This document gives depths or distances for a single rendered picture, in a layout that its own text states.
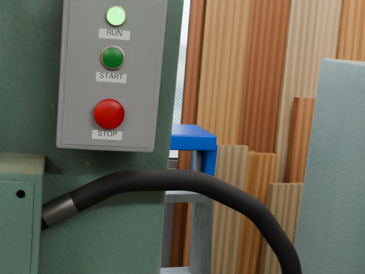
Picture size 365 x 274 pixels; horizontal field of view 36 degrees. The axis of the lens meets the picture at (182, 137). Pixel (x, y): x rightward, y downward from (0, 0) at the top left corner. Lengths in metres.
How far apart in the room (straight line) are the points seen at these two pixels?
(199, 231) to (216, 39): 0.77
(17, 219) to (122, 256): 0.16
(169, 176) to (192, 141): 0.93
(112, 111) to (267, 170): 1.61
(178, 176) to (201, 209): 1.03
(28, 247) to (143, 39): 0.23
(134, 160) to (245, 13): 1.55
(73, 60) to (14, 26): 0.09
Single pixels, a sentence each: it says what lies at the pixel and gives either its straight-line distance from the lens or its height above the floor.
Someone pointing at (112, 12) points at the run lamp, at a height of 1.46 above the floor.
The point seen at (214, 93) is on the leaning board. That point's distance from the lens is 2.10.
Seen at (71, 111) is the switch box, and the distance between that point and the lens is 0.57.
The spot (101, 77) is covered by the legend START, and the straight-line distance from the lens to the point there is 0.56.
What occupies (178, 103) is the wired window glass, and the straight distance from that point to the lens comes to 2.31.
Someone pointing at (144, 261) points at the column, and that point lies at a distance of 0.69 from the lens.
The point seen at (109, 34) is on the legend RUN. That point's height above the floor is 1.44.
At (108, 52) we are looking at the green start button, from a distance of 0.55.
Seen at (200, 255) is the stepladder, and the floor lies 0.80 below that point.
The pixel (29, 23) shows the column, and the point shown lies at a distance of 0.62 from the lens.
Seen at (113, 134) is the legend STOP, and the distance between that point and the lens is 0.57.
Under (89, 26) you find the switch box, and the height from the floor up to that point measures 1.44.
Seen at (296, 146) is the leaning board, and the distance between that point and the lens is 2.23.
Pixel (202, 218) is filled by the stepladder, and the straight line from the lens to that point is 1.65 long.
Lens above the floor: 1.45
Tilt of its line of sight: 11 degrees down
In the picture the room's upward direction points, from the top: 6 degrees clockwise
